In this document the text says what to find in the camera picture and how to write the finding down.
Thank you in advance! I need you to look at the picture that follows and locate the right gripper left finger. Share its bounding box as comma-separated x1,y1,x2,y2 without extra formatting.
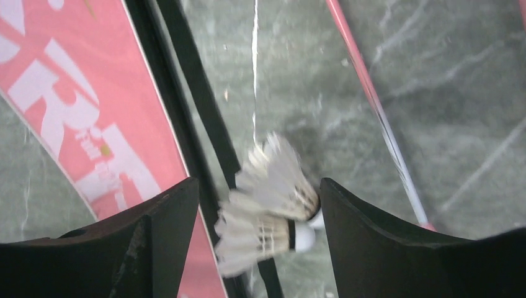
1,178,199,297

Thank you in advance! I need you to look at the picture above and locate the left pink badminton racket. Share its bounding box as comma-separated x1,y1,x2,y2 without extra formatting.
326,0,435,231

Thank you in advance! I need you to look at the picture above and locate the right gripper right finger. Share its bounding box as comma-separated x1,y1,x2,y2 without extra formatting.
320,178,525,297

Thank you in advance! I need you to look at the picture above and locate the white shuttlecock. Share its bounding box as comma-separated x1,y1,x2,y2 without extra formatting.
229,132,325,230
214,201,316,278

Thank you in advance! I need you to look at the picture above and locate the pink racket bag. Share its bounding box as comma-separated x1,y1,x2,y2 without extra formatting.
1,1,249,297

